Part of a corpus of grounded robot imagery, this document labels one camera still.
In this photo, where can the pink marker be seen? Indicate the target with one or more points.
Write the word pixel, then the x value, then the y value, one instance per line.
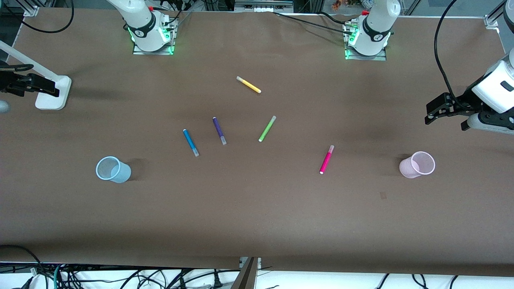
pixel 326 161

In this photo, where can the yellow marker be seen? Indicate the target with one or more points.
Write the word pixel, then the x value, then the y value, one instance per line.
pixel 249 85

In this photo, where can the blue marker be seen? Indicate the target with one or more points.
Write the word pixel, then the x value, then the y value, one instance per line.
pixel 190 141

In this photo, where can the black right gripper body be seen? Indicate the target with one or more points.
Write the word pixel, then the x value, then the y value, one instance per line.
pixel 11 82

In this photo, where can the white stand with flat base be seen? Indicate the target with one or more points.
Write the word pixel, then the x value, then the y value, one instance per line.
pixel 54 102

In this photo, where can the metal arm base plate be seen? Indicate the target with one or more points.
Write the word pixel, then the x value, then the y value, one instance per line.
pixel 381 57
pixel 168 50

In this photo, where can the green marker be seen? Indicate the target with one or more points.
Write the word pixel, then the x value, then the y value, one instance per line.
pixel 267 129

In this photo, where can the light blue plastic cup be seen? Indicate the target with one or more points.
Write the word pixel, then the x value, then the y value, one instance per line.
pixel 120 173

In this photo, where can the aluminium frame bracket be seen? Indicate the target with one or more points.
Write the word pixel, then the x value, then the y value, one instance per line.
pixel 31 8
pixel 493 20

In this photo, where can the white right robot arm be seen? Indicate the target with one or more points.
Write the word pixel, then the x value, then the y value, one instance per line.
pixel 140 20

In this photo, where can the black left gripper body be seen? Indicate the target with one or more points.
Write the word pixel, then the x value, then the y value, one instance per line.
pixel 464 102

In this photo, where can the grey metal post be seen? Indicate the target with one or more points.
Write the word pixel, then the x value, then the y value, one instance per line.
pixel 248 275

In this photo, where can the purple marker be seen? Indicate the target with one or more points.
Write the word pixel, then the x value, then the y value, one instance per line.
pixel 219 129

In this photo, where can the brown paper table cover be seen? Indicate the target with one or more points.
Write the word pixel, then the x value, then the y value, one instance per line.
pixel 257 216

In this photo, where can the light pink plastic cup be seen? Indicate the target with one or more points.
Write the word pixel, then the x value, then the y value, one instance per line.
pixel 407 168

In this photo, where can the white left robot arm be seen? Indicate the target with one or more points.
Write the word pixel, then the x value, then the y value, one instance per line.
pixel 375 28

